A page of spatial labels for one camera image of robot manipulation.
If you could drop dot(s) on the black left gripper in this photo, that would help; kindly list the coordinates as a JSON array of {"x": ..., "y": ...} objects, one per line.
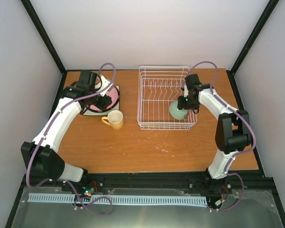
[{"x": 103, "y": 105}]

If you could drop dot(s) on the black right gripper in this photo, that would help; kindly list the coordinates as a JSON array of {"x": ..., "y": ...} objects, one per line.
[{"x": 181, "y": 105}]

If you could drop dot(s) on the pink plate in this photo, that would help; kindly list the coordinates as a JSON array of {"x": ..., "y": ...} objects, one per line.
[{"x": 102, "y": 101}]

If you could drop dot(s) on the green ceramic bowl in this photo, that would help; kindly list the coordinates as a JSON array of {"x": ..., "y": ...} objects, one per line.
[{"x": 178, "y": 114}]

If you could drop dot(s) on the yellow mug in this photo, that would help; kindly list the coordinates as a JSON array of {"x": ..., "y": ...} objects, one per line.
[{"x": 114, "y": 119}]

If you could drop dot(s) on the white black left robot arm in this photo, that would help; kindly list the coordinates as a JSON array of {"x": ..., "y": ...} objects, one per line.
[{"x": 41, "y": 155}]

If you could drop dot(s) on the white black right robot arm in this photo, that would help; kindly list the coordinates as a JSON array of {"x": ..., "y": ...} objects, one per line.
[{"x": 233, "y": 132}]

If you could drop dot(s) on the white square plate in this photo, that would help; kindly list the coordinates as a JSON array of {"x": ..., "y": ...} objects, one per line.
[{"x": 114, "y": 93}]

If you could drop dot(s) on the white wire dish rack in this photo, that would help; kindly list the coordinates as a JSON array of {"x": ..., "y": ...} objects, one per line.
[{"x": 159, "y": 87}]

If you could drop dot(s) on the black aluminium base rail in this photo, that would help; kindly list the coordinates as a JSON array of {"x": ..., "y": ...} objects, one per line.
[{"x": 190, "y": 182}]

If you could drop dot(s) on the light blue cable duct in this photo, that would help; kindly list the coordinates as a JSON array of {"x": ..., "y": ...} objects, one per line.
[{"x": 124, "y": 200}]

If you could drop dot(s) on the black enclosure frame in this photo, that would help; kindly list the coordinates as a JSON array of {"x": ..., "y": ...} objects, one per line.
[{"x": 230, "y": 73}]

